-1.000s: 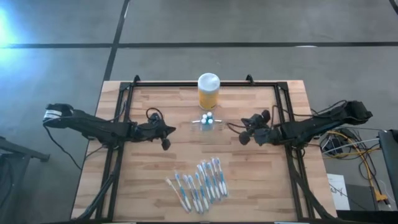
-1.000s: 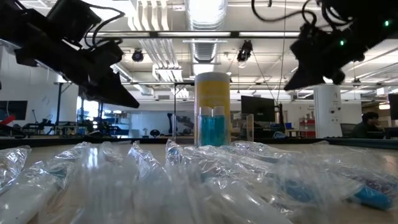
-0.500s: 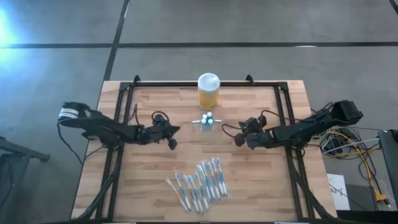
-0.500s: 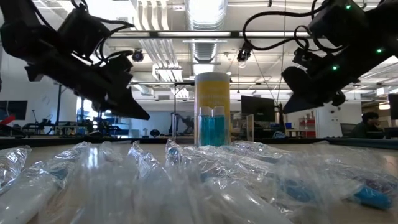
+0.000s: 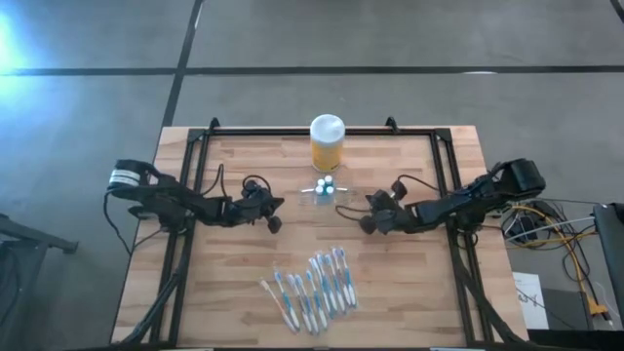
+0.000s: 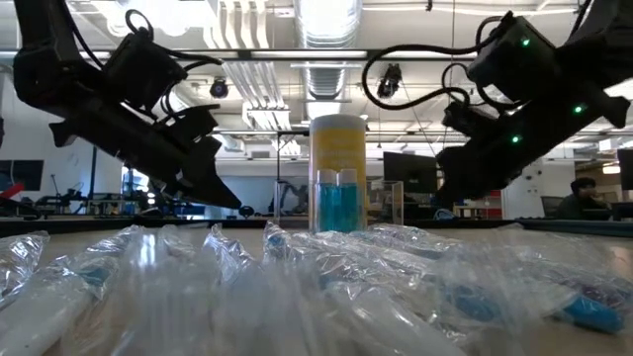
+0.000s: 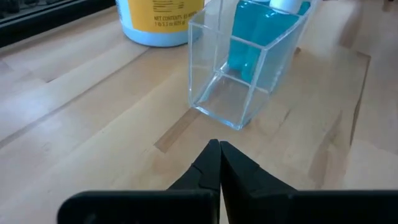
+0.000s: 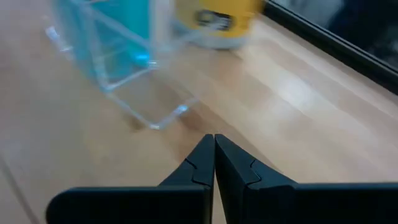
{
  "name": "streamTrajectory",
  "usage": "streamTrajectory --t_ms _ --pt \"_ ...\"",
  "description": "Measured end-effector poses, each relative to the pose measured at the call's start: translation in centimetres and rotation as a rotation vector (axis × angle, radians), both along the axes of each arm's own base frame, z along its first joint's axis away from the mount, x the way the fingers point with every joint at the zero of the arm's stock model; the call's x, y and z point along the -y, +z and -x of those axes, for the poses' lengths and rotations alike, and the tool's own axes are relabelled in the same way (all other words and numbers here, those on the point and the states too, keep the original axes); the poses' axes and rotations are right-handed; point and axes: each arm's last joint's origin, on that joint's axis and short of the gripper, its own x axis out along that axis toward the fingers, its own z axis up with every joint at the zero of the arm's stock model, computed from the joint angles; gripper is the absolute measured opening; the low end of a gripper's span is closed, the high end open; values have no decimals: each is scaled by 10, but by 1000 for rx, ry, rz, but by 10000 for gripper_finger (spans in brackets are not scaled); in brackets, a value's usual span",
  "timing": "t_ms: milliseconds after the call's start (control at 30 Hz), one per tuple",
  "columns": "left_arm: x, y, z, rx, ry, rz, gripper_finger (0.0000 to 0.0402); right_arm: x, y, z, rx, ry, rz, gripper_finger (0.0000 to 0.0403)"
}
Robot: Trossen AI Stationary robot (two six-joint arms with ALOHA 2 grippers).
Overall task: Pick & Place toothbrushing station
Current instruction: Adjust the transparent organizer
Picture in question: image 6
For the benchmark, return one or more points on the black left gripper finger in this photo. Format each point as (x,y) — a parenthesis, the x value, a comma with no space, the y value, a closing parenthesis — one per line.
(190,178)
(198,143)

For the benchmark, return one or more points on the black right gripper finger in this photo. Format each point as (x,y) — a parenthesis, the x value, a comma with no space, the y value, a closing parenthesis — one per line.
(470,138)
(489,173)

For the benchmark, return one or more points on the clear acrylic organizer holder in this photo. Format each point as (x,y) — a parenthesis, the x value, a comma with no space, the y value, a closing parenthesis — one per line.
(390,198)

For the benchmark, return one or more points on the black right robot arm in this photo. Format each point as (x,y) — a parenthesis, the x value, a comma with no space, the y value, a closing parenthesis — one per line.
(608,39)

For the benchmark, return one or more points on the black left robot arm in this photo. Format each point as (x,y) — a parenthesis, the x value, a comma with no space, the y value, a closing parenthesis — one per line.
(44,59)

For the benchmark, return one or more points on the red shelf unit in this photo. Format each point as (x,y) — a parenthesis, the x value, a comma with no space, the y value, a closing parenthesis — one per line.
(489,212)

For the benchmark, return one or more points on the white building column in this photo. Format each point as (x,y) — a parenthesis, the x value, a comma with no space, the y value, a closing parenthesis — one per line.
(524,198)

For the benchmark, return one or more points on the black metal rack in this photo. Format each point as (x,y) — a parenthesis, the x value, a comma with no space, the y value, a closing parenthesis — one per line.
(93,183)

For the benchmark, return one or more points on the background workbench with equipment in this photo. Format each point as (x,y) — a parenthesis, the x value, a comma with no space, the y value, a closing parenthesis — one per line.
(123,205)

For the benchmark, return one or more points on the black computer monitor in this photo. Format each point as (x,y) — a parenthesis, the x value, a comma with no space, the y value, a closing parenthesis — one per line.
(25,175)
(626,168)
(405,170)

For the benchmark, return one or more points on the person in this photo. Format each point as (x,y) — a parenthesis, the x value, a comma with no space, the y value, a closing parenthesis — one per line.
(583,205)

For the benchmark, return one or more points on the red object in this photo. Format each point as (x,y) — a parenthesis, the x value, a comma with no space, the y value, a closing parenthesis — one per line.
(10,190)

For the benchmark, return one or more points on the yellow disinfecting wipes canister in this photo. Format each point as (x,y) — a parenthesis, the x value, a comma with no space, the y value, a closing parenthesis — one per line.
(338,143)

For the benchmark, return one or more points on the black ceiling-hung camera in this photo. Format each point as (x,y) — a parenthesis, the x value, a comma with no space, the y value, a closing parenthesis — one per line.
(389,81)
(219,89)

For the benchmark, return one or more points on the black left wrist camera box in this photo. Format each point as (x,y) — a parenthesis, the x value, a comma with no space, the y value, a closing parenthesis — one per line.
(143,69)

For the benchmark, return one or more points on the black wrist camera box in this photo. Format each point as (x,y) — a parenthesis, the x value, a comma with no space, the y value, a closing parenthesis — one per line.
(143,69)
(519,64)

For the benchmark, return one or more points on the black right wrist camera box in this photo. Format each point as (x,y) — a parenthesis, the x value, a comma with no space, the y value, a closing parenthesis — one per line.
(519,64)

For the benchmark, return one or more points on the black aluminium table frame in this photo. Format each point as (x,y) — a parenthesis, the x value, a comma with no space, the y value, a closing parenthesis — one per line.
(99,226)

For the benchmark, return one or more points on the silver ventilation duct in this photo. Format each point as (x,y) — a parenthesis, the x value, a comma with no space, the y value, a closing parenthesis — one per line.
(326,79)

